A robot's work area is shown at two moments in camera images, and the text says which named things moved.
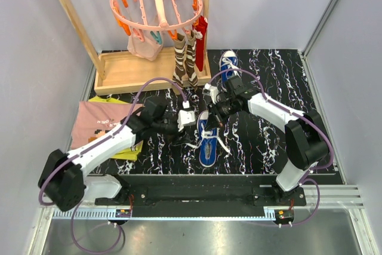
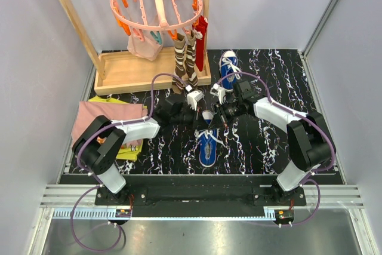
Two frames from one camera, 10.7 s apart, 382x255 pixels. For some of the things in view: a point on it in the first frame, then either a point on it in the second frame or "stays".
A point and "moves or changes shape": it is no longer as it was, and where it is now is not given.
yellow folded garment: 133,153 stays
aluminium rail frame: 324,226 stays
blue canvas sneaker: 228,60 stays
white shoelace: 209,134 moves or changes shape
